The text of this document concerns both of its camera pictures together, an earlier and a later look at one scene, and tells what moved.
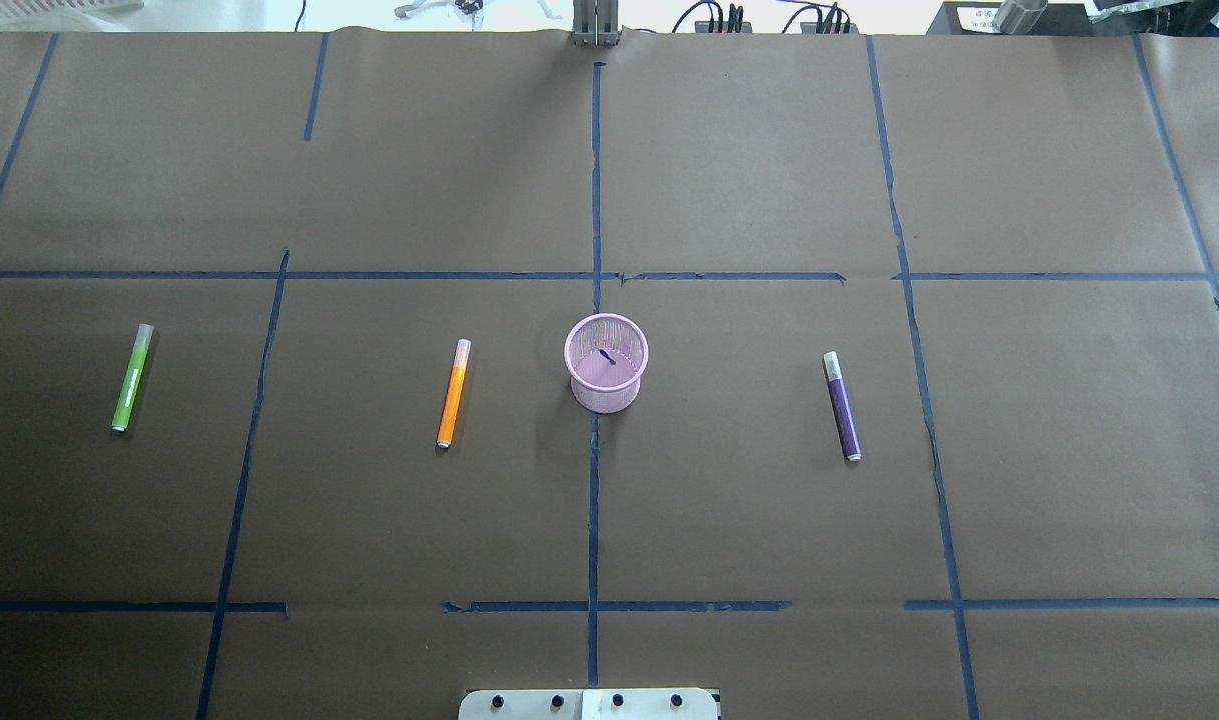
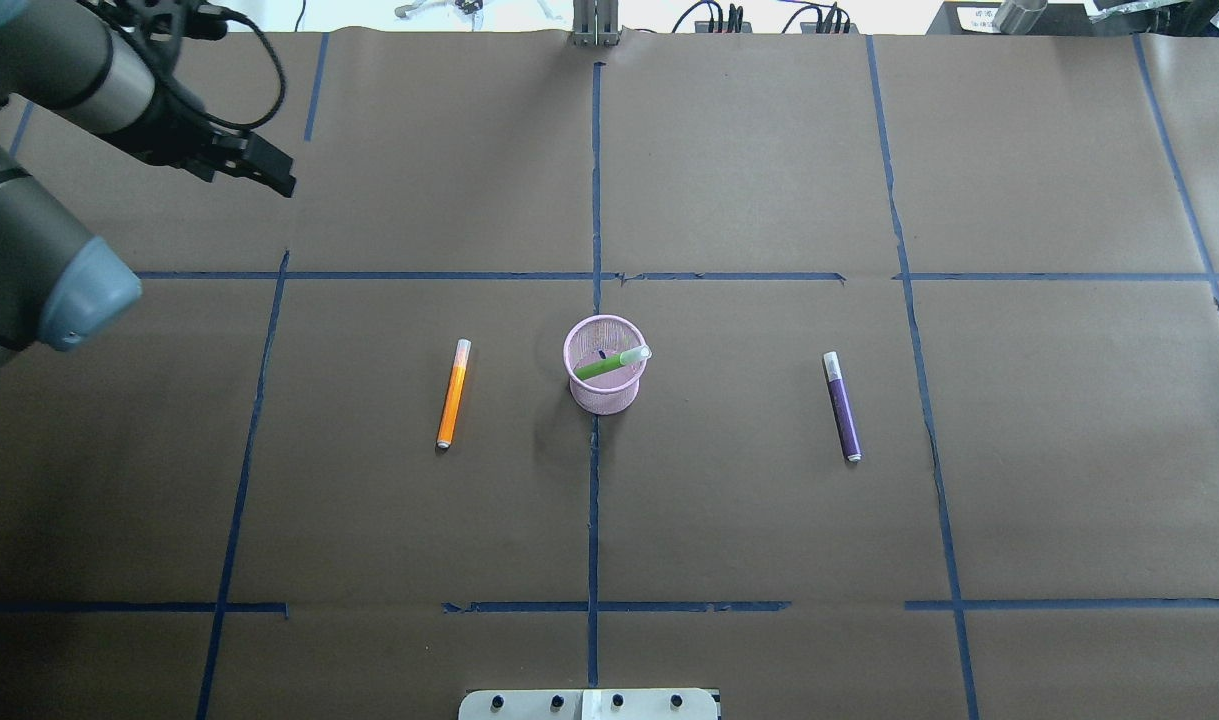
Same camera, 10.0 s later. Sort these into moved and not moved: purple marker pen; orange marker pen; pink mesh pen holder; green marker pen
Moved: green marker pen
Not moved: pink mesh pen holder; orange marker pen; purple marker pen
